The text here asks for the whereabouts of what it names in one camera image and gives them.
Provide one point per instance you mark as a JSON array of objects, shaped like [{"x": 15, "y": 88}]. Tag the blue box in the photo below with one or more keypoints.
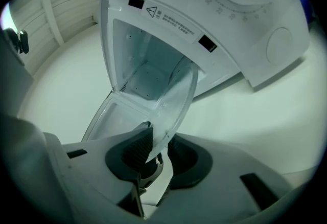
[{"x": 305, "y": 3}]

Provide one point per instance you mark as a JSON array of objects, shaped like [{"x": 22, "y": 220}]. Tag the white microwave oven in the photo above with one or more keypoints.
[{"x": 178, "y": 13}]

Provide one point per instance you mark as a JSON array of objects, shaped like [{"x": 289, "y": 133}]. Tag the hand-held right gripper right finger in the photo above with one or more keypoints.
[{"x": 230, "y": 166}]

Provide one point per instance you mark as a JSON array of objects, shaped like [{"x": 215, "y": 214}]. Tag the clear plastic tray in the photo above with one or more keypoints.
[{"x": 178, "y": 105}]

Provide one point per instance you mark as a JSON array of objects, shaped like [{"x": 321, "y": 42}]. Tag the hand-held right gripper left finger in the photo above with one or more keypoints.
[{"x": 97, "y": 166}]

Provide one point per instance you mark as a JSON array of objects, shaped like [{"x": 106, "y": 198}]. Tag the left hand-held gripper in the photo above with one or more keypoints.
[{"x": 12, "y": 72}]

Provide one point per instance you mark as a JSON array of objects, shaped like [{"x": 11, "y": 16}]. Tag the white round microwave button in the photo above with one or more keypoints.
[{"x": 279, "y": 46}]

